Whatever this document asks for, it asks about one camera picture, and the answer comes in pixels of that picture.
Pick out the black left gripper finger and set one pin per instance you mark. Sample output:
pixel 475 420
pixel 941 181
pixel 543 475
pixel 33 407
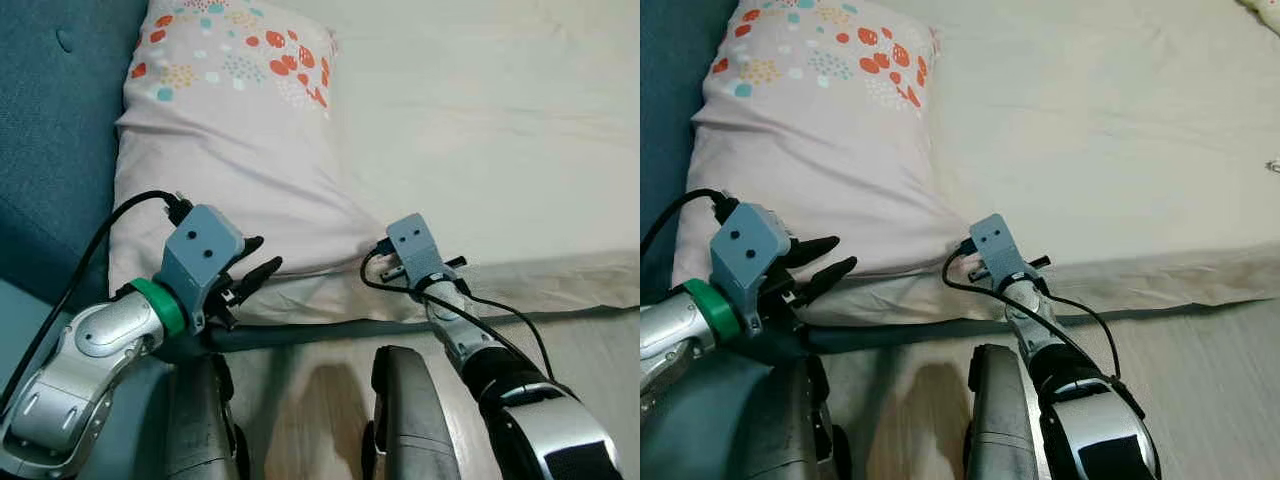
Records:
pixel 260 273
pixel 810 250
pixel 825 277
pixel 250 250

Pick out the pink dotted pillow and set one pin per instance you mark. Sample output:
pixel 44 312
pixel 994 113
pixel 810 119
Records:
pixel 230 150
pixel 810 150

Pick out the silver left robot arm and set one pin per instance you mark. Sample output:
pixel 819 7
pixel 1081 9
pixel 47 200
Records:
pixel 90 340
pixel 670 330

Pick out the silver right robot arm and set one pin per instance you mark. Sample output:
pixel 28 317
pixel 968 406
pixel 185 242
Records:
pixel 1100 430
pixel 550 430

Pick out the grey robot left leg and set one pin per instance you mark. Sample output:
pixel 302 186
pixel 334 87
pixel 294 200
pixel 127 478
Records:
pixel 200 430
pixel 790 430

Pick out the grey robot leg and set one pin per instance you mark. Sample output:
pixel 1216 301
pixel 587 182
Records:
pixel 1005 420
pixel 790 430
pixel 200 430
pixel 410 420

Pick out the grey robot right leg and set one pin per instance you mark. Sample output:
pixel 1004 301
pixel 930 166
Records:
pixel 410 420
pixel 1005 420

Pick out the cream sheeted mattress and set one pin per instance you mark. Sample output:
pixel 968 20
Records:
pixel 480 130
pixel 1100 130

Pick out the cream cartoon print blanket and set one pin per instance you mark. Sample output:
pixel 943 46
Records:
pixel 1268 12

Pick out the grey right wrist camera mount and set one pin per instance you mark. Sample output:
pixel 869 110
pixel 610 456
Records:
pixel 412 245
pixel 995 243

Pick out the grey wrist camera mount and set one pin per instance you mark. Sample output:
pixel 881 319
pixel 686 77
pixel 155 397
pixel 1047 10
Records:
pixel 412 245
pixel 200 245
pixel 995 243
pixel 745 245

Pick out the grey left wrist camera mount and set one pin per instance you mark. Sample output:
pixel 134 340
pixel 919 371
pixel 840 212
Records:
pixel 745 245
pixel 200 245

